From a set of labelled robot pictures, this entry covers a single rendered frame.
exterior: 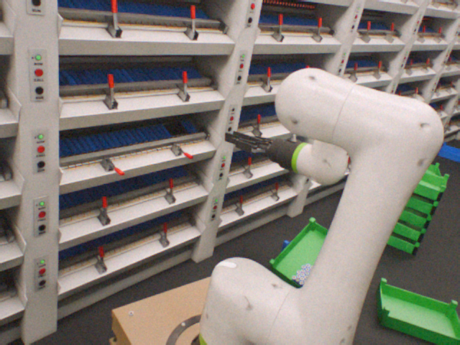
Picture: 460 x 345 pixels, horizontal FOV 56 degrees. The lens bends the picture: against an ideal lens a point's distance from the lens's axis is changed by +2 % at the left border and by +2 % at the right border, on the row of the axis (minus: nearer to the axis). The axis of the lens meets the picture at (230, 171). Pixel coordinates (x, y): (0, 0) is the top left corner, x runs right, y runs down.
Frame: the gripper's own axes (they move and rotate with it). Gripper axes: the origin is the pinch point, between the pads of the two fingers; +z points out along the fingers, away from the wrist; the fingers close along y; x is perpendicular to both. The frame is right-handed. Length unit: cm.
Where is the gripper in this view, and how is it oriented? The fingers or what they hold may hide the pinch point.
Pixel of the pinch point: (236, 138)
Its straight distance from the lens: 140.8
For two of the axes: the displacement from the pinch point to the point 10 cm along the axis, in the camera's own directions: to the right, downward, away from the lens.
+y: -7.0, 2.0, -6.9
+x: -0.7, 9.4, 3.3
